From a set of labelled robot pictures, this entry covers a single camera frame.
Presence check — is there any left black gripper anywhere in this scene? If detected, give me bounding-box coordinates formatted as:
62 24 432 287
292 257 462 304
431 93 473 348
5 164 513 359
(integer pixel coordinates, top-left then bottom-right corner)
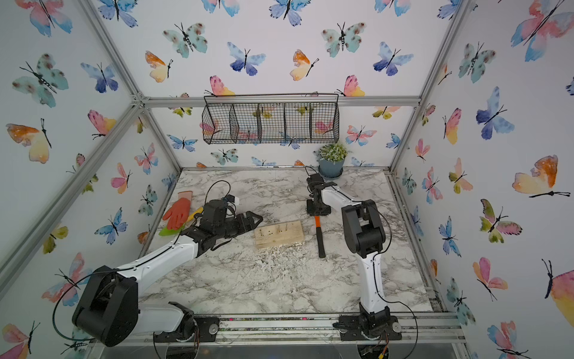
214 212 264 242

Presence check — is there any wooden block with nails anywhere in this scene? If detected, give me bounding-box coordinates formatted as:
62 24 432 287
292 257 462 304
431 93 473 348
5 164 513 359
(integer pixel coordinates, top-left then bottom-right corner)
254 221 305 250

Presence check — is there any orange black claw hammer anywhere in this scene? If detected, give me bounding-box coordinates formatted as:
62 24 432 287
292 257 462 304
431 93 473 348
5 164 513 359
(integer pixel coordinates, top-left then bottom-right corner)
315 216 326 259

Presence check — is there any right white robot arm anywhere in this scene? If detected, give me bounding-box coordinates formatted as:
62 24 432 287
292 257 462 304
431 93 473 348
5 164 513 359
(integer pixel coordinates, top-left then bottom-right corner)
306 174 402 340

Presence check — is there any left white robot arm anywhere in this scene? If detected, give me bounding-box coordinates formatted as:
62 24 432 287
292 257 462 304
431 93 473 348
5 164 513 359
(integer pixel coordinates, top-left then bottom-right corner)
72 196 263 347

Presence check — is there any potted green plant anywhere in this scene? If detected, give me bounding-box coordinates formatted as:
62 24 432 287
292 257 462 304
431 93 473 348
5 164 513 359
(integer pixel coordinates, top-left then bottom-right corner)
318 143 348 179

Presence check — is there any red work glove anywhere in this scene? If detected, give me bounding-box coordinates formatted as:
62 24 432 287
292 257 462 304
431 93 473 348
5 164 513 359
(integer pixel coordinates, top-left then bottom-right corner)
162 191 193 230

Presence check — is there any yellow green object under glove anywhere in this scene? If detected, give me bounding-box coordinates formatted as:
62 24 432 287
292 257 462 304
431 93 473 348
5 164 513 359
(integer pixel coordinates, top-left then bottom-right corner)
159 207 203 237

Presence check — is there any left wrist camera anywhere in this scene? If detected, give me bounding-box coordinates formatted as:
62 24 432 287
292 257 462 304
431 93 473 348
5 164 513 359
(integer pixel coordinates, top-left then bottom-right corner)
224 194 240 206

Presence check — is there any black wire wall basket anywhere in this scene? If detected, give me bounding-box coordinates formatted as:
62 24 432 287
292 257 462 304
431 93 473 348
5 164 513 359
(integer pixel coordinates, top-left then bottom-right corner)
200 92 340 148

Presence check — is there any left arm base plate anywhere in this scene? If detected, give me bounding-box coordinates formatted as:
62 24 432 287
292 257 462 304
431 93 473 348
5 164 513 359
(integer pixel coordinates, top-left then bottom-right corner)
152 317 221 344

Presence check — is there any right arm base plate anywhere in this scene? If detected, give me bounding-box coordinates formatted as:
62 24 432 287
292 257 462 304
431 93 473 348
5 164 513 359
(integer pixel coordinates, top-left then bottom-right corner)
333 314 402 342

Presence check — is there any aluminium front rail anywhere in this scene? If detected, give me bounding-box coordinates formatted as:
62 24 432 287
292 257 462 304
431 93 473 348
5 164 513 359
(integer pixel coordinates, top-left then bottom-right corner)
87 313 467 347

